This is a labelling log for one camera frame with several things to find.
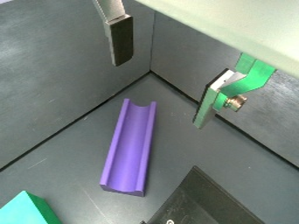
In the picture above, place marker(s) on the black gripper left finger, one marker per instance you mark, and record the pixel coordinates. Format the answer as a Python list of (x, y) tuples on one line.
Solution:
[(120, 29)]

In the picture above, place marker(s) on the green shape sorter block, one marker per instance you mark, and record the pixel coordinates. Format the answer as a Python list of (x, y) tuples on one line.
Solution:
[(27, 209)]

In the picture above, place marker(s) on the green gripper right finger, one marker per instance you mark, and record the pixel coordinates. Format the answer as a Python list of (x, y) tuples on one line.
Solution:
[(225, 92)]

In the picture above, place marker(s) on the purple arch block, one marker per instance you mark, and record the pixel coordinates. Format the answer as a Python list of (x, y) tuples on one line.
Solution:
[(125, 170)]

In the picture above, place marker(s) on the black fixture bracket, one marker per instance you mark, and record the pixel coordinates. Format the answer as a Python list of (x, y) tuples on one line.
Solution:
[(201, 202)]

